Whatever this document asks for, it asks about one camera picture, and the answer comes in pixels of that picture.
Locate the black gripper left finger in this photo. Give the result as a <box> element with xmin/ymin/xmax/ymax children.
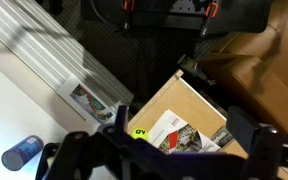
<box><xmin>43</xmin><ymin>104</ymin><xmax>158</xmax><ymax>180</ymax></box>

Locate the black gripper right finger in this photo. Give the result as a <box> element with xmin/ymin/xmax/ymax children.
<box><xmin>225</xmin><ymin>105</ymin><xmax>288</xmax><ymax>180</ymax></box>

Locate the yellow tennis ball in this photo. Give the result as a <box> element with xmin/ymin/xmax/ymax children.
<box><xmin>130</xmin><ymin>127</ymin><xmax>149</xmax><ymax>141</ymax></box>

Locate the blue drink can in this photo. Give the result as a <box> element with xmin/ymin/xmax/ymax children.
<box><xmin>1</xmin><ymin>134</ymin><xmax>45</xmax><ymax>172</ymax></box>

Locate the white window sill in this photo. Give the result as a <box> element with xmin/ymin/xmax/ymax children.
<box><xmin>0</xmin><ymin>28</ymin><xmax>100</xmax><ymax>180</ymax></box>

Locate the grey dark booklet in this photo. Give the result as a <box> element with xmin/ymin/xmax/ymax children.
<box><xmin>210</xmin><ymin>125</ymin><xmax>234</xmax><ymax>148</ymax></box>

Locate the colourful heater label sticker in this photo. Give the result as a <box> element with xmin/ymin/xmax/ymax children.
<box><xmin>57</xmin><ymin>74</ymin><xmax>119</xmax><ymax>125</ymax></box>

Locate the brown cardboard box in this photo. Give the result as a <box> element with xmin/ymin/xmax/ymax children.
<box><xmin>197</xmin><ymin>0</ymin><xmax>288</xmax><ymax>138</ymax></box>

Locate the light wooden nightstand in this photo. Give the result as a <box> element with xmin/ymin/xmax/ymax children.
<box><xmin>127</xmin><ymin>69</ymin><xmax>288</xmax><ymax>180</ymax></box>

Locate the white red printed brochure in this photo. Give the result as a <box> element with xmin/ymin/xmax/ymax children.
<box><xmin>147</xmin><ymin>109</ymin><xmax>222</xmax><ymax>155</ymax></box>

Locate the white panel heater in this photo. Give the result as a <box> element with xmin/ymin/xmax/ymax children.
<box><xmin>0</xmin><ymin>0</ymin><xmax>135</xmax><ymax>125</ymax></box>

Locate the orange black clamp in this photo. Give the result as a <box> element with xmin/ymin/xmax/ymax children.
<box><xmin>199</xmin><ymin>1</ymin><xmax>220</xmax><ymax>38</ymax></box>
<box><xmin>121</xmin><ymin>0</ymin><xmax>136</xmax><ymax>29</ymax></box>

